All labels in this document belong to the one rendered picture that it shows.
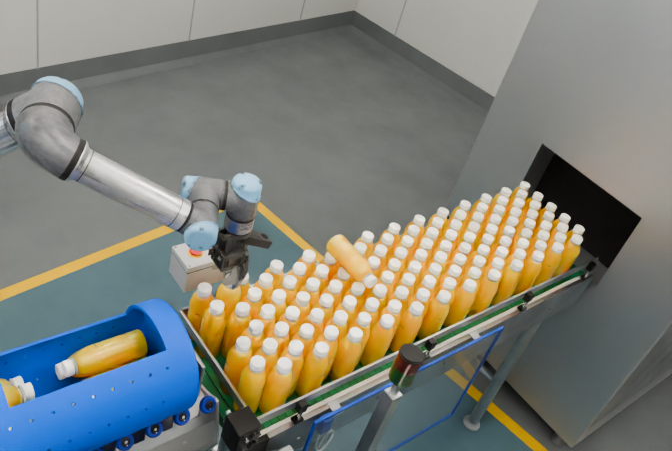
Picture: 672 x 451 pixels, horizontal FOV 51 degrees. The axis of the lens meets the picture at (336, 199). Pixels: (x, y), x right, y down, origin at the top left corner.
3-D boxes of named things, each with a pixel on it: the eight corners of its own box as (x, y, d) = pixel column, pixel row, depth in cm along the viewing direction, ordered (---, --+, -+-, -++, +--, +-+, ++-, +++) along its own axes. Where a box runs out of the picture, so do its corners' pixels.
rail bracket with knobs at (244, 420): (215, 432, 181) (221, 409, 175) (239, 421, 185) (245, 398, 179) (234, 463, 176) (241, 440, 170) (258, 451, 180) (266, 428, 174)
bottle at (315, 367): (320, 386, 202) (336, 344, 191) (314, 405, 196) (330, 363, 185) (297, 378, 202) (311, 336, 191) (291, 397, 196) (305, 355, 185)
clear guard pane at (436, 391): (279, 513, 214) (315, 422, 186) (450, 413, 261) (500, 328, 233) (280, 515, 214) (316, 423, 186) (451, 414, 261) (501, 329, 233)
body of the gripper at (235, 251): (206, 256, 186) (213, 222, 179) (234, 248, 191) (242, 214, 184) (220, 275, 182) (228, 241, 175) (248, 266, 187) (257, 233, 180)
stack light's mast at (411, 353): (376, 387, 180) (395, 347, 171) (394, 378, 184) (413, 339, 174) (392, 406, 177) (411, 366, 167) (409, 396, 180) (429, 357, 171)
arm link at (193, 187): (181, 195, 162) (228, 201, 165) (184, 167, 171) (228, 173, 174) (177, 220, 167) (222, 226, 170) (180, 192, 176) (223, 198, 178)
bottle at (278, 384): (285, 418, 190) (299, 376, 179) (259, 420, 188) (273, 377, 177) (280, 396, 195) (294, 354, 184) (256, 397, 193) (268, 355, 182)
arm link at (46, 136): (18, 124, 134) (229, 233, 157) (31, 95, 143) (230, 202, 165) (-8, 164, 139) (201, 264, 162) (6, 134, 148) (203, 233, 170)
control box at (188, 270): (168, 270, 208) (171, 245, 202) (226, 253, 220) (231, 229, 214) (183, 293, 202) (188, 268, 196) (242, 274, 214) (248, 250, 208)
